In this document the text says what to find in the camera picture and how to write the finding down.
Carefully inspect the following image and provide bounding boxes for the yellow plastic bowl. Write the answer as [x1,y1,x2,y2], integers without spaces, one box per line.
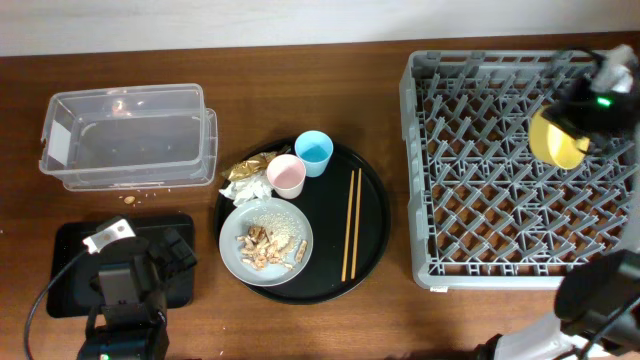
[528,106,590,170]

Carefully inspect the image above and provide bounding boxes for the pink plastic cup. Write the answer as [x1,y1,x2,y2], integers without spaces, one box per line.
[266,154,306,199]

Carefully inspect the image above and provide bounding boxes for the blue plastic cup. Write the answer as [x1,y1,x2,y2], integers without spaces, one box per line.
[294,130,334,178]

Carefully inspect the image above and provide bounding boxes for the wooden chopstick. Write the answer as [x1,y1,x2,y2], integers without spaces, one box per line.
[341,170,355,282]
[350,168,362,280]

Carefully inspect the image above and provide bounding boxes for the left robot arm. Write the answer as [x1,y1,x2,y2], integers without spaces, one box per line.
[77,228,197,360]

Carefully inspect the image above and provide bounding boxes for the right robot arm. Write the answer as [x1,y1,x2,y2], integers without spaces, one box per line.
[472,44,639,359]

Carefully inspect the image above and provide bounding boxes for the grey dishwasher rack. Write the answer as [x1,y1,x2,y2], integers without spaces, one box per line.
[399,50,639,291]

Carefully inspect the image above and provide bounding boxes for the food scraps on plate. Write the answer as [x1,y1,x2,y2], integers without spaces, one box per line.
[236,213,310,271]

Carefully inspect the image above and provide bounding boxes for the grey plate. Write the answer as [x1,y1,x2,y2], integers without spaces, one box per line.
[219,198,314,287]

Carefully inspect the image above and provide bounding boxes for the black rectangular tray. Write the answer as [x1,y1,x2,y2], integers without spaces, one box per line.
[46,214,196,319]

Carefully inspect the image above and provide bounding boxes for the crumpled white tissue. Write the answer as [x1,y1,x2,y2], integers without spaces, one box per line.
[219,173,273,207]

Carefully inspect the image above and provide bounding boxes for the clear plastic storage bin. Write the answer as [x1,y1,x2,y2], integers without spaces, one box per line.
[39,83,218,192]

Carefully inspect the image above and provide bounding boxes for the gold foil wrapper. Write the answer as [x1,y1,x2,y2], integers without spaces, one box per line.
[221,145,291,182]

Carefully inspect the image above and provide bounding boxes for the round black serving tray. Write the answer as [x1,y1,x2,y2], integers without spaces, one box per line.
[213,144,391,305]

